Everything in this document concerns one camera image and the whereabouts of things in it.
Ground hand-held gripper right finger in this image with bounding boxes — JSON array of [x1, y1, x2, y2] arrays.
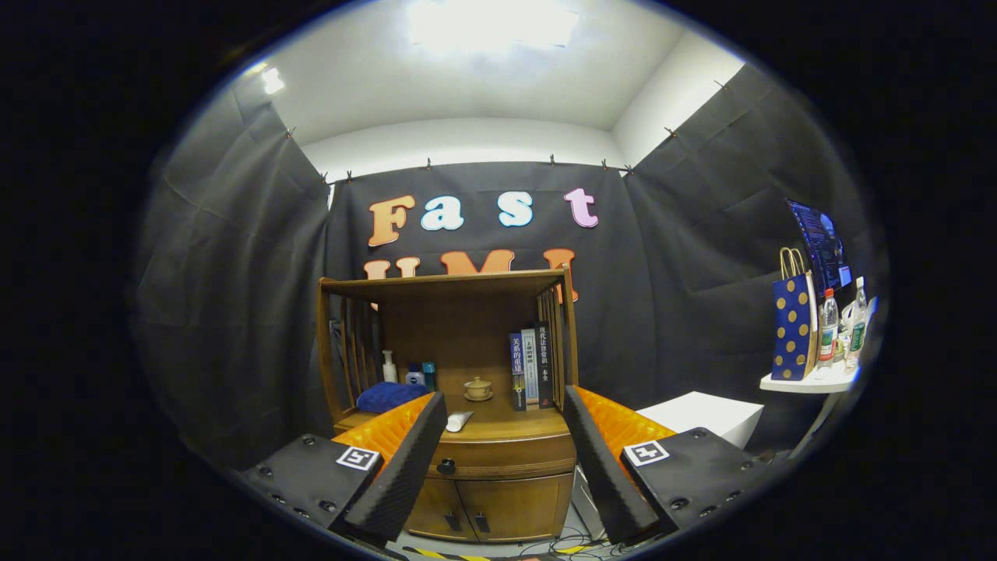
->
[[562, 385, 768, 545]]

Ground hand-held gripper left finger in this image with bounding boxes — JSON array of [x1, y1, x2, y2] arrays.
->
[[240, 391, 449, 546]]

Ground wooden cabinet door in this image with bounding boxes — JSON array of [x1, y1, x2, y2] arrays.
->
[[403, 477, 468, 540], [456, 474, 575, 542]]

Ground wooden countertop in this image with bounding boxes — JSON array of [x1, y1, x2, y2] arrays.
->
[[333, 393, 573, 443]]

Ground wooden cabinet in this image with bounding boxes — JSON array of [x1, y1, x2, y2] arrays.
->
[[315, 265, 581, 544]]

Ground blue folded towel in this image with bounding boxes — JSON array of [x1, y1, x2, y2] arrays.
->
[[356, 381, 429, 415]]

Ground white box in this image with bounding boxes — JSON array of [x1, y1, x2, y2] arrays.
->
[[635, 391, 766, 451]]

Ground black book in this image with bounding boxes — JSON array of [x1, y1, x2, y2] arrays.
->
[[534, 323, 555, 409]]

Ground pale blue book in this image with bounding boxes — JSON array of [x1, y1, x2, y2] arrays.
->
[[521, 328, 540, 406]]

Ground white side shelf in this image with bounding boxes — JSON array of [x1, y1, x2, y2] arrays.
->
[[759, 360, 864, 460]]

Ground black backdrop cloth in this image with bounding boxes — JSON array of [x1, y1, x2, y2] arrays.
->
[[132, 58, 881, 468]]

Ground blue polka-dot gift bag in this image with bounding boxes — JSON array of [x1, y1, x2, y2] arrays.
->
[[771, 247, 819, 381]]

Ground green label plastic bottle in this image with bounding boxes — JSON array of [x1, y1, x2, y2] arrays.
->
[[845, 277, 868, 371]]

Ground computer monitor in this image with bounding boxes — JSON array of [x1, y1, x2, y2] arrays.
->
[[787, 199, 854, 295]]

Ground ceiling light panel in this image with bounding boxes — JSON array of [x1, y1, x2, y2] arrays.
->
[[407, 0, 581, 51]]

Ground black floor cables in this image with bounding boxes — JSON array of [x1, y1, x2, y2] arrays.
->
[[518, 526, 624, 558]]

